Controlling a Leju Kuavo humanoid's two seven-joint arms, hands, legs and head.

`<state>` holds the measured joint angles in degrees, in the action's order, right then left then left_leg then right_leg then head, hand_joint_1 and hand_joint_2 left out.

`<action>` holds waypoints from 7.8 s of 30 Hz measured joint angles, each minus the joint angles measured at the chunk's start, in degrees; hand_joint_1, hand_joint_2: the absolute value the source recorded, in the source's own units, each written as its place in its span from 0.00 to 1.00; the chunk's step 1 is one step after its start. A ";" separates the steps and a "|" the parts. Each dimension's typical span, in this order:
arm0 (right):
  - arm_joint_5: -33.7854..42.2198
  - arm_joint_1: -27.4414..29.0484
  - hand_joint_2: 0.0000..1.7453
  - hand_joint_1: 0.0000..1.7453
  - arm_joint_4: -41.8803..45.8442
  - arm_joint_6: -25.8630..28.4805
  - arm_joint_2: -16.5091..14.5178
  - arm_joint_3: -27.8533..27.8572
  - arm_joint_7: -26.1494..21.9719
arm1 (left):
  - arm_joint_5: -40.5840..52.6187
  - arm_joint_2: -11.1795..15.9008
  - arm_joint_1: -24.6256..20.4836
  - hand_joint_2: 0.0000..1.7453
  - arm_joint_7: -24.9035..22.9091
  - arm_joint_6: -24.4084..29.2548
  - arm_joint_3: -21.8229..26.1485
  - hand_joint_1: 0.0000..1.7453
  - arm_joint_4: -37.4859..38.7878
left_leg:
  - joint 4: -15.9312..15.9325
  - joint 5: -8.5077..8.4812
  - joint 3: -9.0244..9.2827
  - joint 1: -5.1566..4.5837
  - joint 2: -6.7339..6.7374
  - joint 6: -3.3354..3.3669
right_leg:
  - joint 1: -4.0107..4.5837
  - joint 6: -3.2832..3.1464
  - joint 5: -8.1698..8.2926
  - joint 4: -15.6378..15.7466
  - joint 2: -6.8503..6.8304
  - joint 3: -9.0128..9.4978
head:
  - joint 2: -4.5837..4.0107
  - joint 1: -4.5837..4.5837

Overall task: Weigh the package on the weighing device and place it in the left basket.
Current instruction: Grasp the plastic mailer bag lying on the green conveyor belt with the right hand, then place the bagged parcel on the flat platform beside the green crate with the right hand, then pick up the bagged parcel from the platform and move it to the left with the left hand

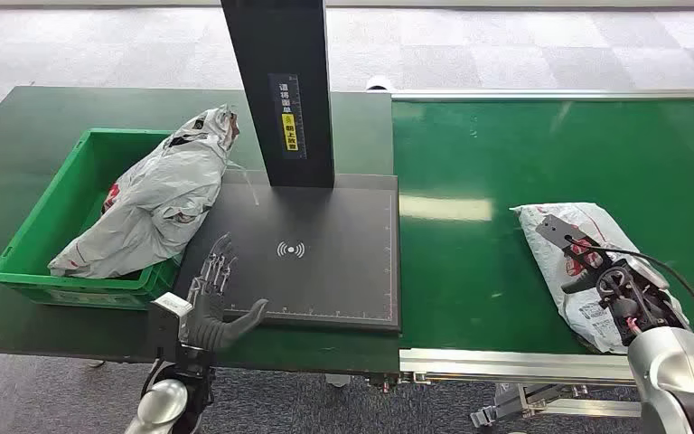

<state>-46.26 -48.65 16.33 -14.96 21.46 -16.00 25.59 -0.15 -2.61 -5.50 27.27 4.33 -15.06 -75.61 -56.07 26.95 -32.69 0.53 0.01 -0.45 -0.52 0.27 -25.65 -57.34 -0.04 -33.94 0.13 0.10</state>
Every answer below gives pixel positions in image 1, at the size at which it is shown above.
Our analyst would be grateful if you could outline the large grey courier bag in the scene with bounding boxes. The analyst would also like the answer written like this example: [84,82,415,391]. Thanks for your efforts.
[47,104,241,281]

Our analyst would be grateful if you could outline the green conveyor belt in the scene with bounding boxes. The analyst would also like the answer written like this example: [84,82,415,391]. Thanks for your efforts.
[390,98,694,361]

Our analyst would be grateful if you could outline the black weighing scale platform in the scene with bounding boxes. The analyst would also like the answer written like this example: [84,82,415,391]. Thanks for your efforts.
[173,170,402,333]

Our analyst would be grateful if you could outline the metal conveyor support bracket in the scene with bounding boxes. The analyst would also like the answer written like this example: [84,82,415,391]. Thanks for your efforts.
[469,382,644,430]

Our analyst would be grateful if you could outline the yellow black column label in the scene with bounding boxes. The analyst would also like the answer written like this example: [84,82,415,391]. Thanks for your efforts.
[267,72,308,162]

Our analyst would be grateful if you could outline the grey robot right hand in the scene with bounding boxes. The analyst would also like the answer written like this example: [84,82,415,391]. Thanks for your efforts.
[560,263,624,296]

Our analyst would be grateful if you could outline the grey courier bag red print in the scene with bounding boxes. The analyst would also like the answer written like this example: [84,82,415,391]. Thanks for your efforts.
[510,202,691,355]

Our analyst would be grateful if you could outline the conveyor mounting bolts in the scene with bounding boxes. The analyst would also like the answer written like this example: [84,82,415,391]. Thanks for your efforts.
[363,372,433,395]

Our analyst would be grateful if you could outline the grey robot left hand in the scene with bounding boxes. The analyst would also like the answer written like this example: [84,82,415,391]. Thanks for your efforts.
[181,233,269,353]

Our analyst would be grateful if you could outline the green plastic basket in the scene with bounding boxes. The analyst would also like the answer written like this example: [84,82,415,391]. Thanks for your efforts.
[0,127,182,311]

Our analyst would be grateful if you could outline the black scale column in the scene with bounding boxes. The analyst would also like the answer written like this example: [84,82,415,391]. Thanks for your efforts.
[220,0,337,189]

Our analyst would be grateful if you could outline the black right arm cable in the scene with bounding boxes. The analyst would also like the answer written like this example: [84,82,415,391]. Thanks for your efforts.
[564,235,694,358]

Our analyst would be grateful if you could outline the aluminium conveyor frame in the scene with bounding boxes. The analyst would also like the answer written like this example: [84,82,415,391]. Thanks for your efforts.
[389,88,694,388]

